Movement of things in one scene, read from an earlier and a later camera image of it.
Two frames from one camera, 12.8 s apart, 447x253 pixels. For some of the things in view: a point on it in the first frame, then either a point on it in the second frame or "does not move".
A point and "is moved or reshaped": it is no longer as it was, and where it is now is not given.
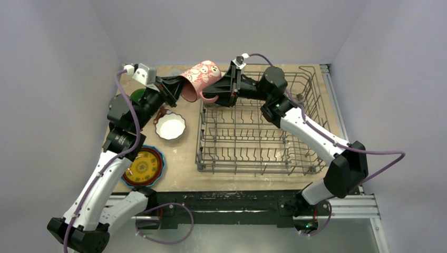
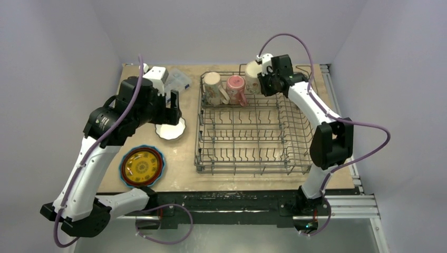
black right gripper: x=236 y=86 to x=264 y=80
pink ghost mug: x=193 y=81 is moved or reshaped
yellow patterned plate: x=143 y=168 does not move
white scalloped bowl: x=169 y=126 does not move
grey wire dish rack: x=240 y=140 does not move
